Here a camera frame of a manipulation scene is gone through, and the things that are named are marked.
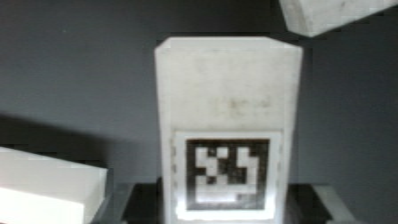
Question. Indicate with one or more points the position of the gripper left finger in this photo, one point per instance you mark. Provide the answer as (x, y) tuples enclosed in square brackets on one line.
[(132, 205)]

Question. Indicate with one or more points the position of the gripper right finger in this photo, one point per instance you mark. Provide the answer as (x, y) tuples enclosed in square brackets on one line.
[(315, 206)]

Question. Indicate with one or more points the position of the white square tabletop tray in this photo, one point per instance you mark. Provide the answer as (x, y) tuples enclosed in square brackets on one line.
[(52, 189)]

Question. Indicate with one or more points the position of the white leg with tag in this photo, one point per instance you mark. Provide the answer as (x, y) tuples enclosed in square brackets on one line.
[(228, 80)]

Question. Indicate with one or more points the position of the white leg behind tray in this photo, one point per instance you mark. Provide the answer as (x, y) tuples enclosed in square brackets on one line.
[(319, 15)]

